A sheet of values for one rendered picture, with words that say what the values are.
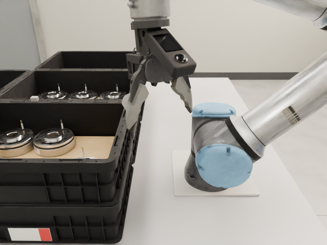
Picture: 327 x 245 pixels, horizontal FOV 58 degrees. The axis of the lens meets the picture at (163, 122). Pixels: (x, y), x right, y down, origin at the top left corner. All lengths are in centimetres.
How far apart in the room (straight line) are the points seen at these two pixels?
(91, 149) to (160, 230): 27
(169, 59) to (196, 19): 328
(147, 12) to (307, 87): 34
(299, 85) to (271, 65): 347
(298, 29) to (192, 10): 132
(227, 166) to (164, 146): 44
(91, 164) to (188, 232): 30
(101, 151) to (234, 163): 35
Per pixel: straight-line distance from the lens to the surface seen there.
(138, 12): 55
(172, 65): 49
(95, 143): 83
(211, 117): 74
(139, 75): 55
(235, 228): 77
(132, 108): 55
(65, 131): 85
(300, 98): 64
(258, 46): 399
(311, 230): 82
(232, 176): 66
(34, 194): 66
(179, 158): 98
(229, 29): 385
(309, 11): 75
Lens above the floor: 125
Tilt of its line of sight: 27 degrees down
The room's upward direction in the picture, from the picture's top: straight up
